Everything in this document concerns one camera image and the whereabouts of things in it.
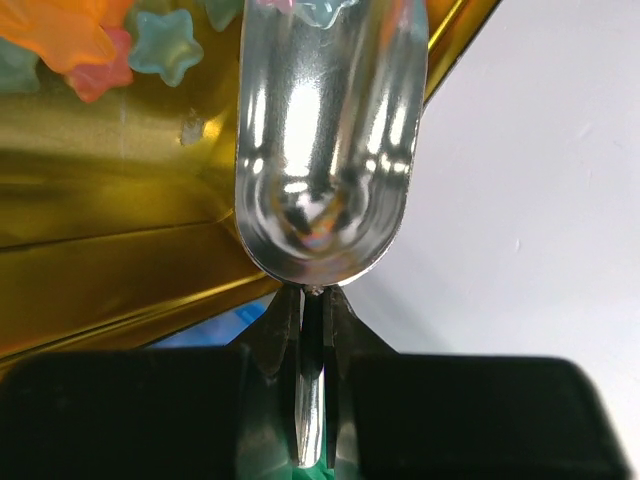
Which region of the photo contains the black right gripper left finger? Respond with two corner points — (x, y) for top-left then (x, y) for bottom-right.
(1, 286), (301, 479)

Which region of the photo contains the gold tin of star candies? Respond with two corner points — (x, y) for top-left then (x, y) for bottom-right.
(1, 1), (495, 370)

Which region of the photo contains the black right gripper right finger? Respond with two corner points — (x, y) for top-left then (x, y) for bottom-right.
(321, 287), (632, 479)

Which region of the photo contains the blue plastic bin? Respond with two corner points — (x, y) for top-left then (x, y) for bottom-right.
(149, 297), (270, 348)

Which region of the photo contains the silver metal scoop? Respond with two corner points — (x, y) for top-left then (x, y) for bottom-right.
(235, 1), (429, 468)

